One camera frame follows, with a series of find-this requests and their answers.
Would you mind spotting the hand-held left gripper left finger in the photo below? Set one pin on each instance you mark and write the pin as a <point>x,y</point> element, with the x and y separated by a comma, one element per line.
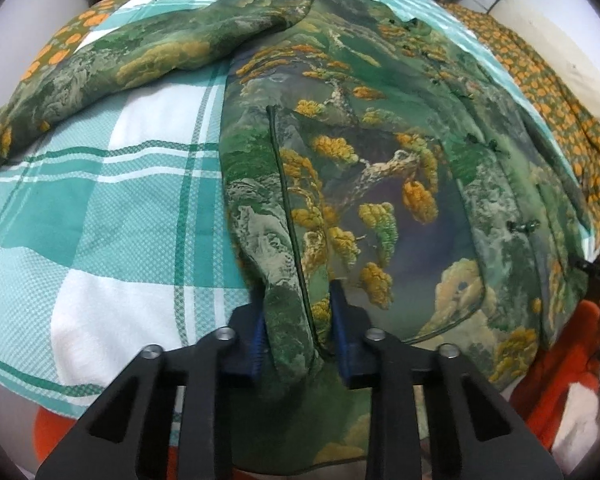
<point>247,345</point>

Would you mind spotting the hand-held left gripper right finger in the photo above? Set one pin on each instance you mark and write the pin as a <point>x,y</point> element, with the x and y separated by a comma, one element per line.
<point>347,345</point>

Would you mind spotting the green landscape print jacket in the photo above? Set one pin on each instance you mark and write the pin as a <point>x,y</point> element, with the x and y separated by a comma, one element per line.
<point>380,185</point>

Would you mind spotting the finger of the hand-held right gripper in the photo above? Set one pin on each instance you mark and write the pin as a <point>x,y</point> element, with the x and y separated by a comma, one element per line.
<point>597,272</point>

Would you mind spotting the orange and white fleece cloth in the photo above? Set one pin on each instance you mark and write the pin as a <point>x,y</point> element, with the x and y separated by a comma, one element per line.
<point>555,375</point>

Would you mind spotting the teal plaid blanket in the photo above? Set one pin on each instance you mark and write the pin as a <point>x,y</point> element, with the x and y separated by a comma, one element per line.
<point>105,235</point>

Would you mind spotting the orange floral quilt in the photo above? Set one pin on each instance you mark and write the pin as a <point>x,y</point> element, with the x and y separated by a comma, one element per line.
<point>555,90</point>

